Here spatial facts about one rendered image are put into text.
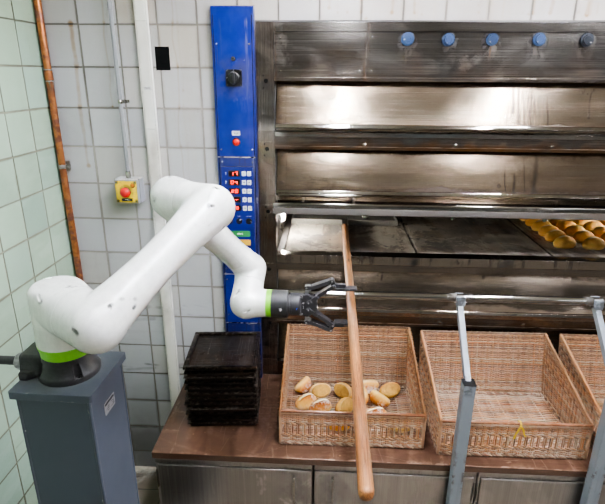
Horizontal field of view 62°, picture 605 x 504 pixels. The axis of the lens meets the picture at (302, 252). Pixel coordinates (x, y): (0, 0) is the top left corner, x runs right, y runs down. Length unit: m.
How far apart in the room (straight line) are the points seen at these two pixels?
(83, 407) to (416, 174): 1.46
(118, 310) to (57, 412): 0.34
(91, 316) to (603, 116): 1.92
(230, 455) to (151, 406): 0.77
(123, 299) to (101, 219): 1.19
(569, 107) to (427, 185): 0.60
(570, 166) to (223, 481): 1.83
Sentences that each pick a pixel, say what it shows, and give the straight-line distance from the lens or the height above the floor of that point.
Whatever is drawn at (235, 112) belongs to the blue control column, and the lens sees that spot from 2.07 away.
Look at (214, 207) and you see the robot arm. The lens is 1.29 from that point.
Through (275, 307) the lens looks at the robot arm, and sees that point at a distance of 1.65.
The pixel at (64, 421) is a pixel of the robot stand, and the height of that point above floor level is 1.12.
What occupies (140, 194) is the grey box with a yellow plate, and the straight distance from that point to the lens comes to 2.20.
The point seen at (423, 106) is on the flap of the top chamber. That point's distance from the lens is 2.10.
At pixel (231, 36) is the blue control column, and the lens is 2.06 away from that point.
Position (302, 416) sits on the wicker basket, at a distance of 1.99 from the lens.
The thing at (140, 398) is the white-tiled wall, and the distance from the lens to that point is 2.70.
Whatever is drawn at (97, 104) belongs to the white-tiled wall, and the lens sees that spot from 2.26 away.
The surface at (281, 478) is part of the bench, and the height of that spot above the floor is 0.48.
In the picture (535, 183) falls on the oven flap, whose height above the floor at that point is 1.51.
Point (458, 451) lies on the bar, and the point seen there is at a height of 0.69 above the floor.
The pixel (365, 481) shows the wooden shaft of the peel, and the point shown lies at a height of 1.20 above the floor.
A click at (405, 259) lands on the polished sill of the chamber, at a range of 2.21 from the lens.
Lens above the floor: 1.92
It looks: 19 degrees down
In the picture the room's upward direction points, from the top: straight up
